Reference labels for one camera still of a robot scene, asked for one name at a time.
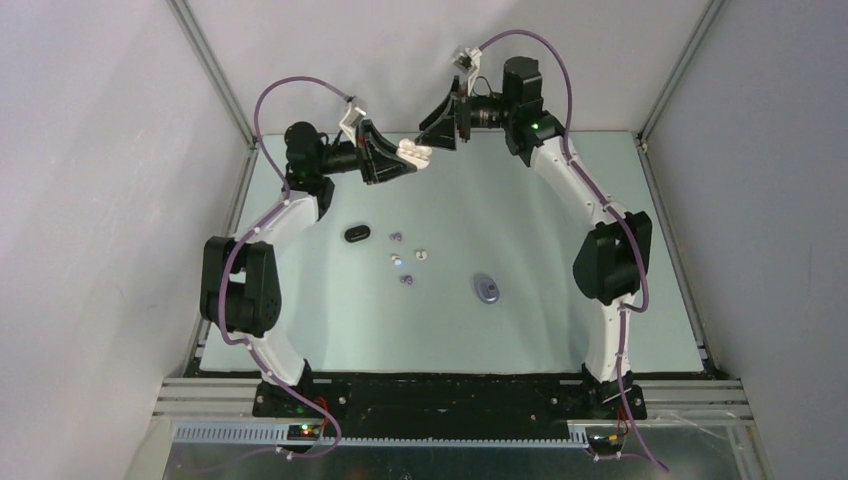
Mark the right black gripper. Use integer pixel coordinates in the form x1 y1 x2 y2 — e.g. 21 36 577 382
416 75 517 151

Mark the black earbud charging case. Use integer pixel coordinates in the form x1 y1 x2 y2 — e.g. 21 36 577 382
343 224 372 244

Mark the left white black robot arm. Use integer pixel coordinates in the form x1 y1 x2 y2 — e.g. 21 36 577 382
199 120 433 417

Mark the controller board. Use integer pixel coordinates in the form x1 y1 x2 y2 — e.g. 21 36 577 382
286 424 322 442
587 434 627 456

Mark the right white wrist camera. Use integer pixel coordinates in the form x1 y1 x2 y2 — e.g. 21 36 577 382
451 46 482 94

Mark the white earbud charging case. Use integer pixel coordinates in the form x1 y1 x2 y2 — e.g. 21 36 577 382
396 138 433 170

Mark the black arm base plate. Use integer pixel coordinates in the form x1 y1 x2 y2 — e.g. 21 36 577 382
253 371 644 420

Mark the purple earbud charging case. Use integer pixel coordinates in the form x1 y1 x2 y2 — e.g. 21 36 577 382
473 273 500 305

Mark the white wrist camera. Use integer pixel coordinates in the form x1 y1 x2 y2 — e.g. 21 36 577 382
338 96 367 143
451 46 482 94

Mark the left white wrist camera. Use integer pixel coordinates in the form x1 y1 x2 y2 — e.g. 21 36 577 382
338 96 367 143

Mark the left controller board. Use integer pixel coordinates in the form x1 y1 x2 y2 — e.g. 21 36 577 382
286 424 322 442

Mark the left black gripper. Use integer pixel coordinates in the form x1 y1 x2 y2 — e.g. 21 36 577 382
315 120 416 186

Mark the aluminium frame rail front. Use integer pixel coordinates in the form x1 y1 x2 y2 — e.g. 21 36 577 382
153 378 754 451

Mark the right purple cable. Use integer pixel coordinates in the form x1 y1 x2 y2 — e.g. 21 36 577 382
476 29 670 475

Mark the right controller board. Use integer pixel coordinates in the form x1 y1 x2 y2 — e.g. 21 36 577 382
587 434 627 456

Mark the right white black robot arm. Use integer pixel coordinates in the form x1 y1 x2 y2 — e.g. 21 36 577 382
410 49 653 418

